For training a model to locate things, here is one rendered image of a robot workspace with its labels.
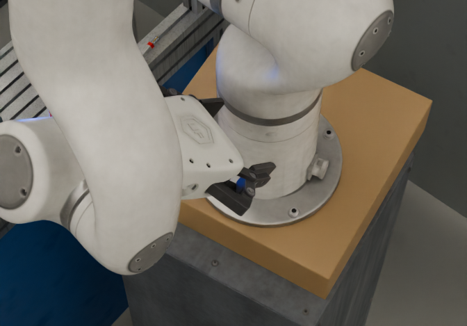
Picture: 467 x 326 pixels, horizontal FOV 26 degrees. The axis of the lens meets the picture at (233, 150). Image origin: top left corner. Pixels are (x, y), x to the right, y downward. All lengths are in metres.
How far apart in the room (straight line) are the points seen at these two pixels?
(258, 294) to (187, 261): 0.10
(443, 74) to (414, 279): 0.53
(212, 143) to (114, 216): 0.24
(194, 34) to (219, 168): 0.68
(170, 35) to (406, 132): 0.44
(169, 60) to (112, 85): 0.86
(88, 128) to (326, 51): 0.27
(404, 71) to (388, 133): 0.80
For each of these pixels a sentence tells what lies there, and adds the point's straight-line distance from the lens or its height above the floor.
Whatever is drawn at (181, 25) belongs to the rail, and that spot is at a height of 0.86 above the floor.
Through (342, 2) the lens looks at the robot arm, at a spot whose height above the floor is 1.41.
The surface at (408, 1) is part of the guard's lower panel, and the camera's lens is 1.96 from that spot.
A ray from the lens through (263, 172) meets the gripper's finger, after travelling 1.04.
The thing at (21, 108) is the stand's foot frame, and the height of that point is 0.08.
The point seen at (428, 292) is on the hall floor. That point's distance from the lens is 2.33.
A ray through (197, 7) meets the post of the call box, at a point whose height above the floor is 0.88.
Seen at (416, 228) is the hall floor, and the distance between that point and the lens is 2.40.
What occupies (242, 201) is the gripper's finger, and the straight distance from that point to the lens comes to 0.98.
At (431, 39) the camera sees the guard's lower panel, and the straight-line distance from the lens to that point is 2.00.
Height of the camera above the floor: 2.10
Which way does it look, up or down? 58 degrees down
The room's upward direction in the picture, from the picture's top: straight up
